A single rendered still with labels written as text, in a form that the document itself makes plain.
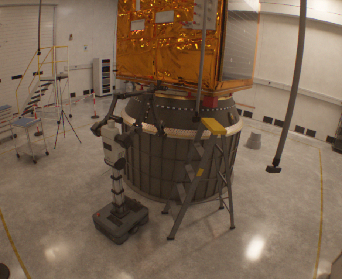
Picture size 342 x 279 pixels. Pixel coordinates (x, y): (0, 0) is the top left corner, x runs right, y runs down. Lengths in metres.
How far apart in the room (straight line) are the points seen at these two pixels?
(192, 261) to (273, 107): 6.44
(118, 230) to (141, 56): 2.44
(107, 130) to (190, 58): 1.32
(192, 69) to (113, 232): 2.21
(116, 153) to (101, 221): 1.00
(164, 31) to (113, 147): 1.71
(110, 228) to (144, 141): 1.31
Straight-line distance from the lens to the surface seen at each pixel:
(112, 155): 2.14
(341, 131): 7.52
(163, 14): 2.95
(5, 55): 9.39
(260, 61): 7.88
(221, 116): 2.99
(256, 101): 7.99
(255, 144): 5.57
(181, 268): 2.55
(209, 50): 2.43
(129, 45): 3.37
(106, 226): 2.63
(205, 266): 2.61
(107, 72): 10.49
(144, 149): 3.02
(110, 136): 2.06
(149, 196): 3.36
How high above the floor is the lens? 2.21
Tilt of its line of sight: 24 degrees down
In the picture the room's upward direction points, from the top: 4 degrees clockwise
